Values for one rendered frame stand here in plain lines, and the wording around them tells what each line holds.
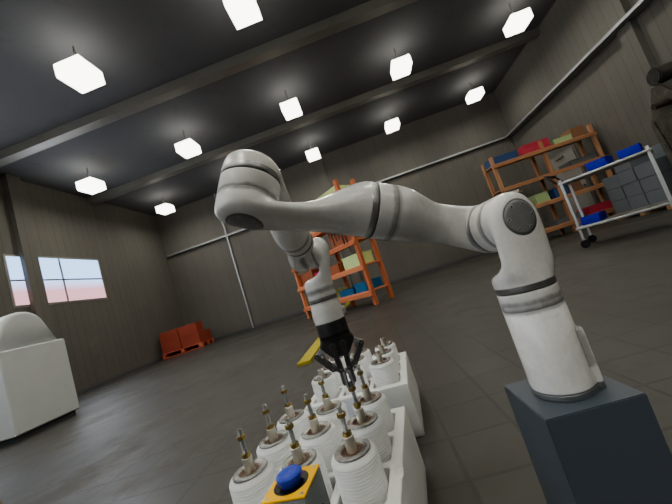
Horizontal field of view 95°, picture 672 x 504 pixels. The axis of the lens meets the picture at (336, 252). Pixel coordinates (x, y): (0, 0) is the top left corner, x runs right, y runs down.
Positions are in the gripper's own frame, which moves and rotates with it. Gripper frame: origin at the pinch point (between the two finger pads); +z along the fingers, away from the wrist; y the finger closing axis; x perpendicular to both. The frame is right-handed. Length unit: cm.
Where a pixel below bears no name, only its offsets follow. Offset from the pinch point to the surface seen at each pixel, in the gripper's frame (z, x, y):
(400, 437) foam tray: 17.4, 1.6, 7.4
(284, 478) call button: 2.4, -28.3, -11.7
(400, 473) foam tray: 18.0, -10.1, 4.6
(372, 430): 11.1, -4.4, 1.7
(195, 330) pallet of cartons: -26, 934, -477
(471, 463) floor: 35.4, 13.0, 23.8
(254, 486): 11.3, -9.9, -24.1
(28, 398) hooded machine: -9, 306, -389
